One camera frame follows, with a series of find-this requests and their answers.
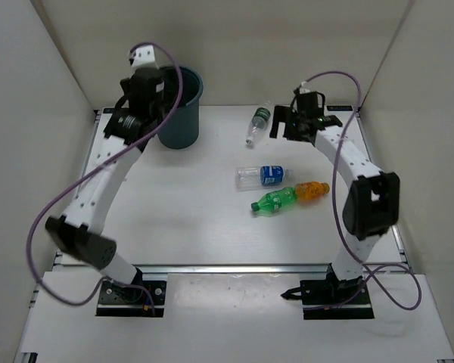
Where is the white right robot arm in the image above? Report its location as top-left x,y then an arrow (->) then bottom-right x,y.
270,89 -> 400,303

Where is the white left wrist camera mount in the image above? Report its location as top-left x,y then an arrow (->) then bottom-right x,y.
128,45 -> 158,70

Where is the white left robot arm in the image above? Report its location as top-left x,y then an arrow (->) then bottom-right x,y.
45,66 -> 164,303

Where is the clear bottle blue label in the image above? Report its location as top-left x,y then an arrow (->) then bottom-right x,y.
235,166 -> 294,191

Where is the orange plastic drink bottle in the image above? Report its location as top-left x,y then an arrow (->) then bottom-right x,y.
294,181 -> 330,203

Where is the green plastic soda bottle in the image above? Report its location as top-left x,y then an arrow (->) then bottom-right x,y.
250,187 -> 297,216

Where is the dark teal plastic bin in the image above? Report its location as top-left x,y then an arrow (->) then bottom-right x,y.
158,66 -> 204,150

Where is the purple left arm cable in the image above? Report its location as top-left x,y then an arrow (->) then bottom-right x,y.
25,42 -> 184,318

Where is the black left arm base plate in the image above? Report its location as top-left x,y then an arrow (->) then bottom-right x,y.
95,280 -> 167,318

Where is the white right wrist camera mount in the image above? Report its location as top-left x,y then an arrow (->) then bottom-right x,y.
294,81 -> 311,95

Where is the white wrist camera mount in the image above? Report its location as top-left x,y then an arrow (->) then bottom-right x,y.
128,45 -> 158,70
294,81 -> 311,95

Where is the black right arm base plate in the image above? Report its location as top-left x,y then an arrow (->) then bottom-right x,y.
281,279 -> 375,321

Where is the aluminium front table rail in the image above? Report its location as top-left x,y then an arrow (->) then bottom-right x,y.
52,264 -> 409,275

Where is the clear bottle green label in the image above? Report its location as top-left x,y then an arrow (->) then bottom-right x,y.
245,101 -> 272,147

